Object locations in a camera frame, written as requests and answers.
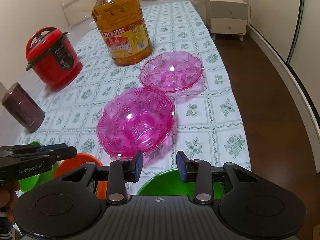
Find orange plastic bowl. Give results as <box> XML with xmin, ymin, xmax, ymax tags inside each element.
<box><xmin>53</xmin><ymin>153</ymin><xmax>107</xmax><ymax>199</ymax></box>

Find green plastic bowl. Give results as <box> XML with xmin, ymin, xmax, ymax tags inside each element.
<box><xmin>17</xmin><ymin>141</ymin><xmax>61</xmax><ymax>194</ymax></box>
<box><xmin>136</xmin><ymin>168</ymin><xmax>225</xmax><ymax>201</ymax></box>

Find pink plastic bowl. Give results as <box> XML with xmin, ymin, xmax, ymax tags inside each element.
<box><xmin>96</xmin><ymin>87</ymin><xmax>175</xmax><ymax>159</ymax></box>
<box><xmin>139</xmin><ymin>51</ymin><xmax>204</xmax><ymax>93</ymax></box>

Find left hand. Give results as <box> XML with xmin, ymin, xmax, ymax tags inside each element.
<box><xmin>1</xmin><ymin>181</ymin><xmax>20</xmax><ymax>224</ymax></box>

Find floral tablecloth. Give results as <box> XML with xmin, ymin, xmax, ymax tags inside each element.
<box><xmin>15</xmin><ymin>0</ymin><xmax>252</xmax><ymax>198</ymax></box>

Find maroon thermos flask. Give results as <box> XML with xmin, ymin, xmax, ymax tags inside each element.
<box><xmin>2</xmin><ymin>82</ymin><xmax>45</xmax><ymax>133</ymax></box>

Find red rice cooker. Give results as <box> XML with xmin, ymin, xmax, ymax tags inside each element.
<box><xmin>25</xmin><ymin>27</ymin><xmax>82</xmax><ymax>92</ymax></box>

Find large cooking oil bottle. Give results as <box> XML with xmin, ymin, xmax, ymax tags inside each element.
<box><xmin>92</xmin><ymin>0</ymin><xmax>152</xmax><ymax>66</ymax></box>

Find white bedside cabinet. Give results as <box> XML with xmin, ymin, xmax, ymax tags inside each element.
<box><xmin>205</xmin><ymin>0</ymin><xmax>248</xmax><ymax>41</ymax></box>

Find white wardrobe sliding doors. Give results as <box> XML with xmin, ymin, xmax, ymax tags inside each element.
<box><xmin>248</xmin><ymin>0</ymin><xmax>319</xmax><ymax>170</ymax></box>

